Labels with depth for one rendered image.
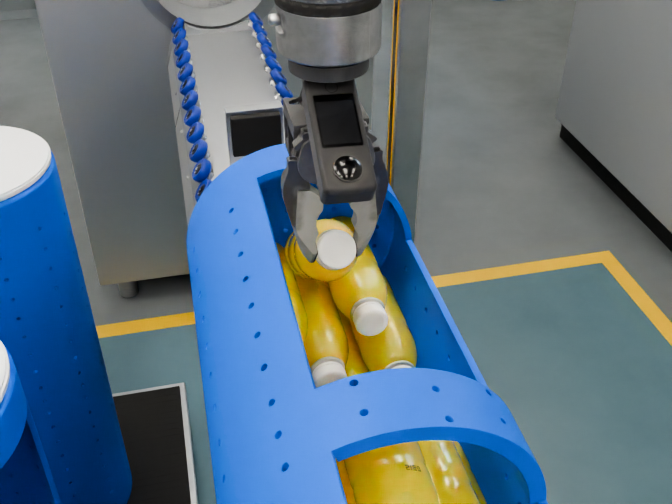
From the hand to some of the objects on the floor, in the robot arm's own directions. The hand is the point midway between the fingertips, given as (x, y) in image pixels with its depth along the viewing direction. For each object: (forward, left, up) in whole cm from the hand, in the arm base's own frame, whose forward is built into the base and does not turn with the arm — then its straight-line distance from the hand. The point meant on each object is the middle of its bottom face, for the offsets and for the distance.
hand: (335, 251), depth 78 cm
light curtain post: (-30, -85, -120) cm, 150 cm away
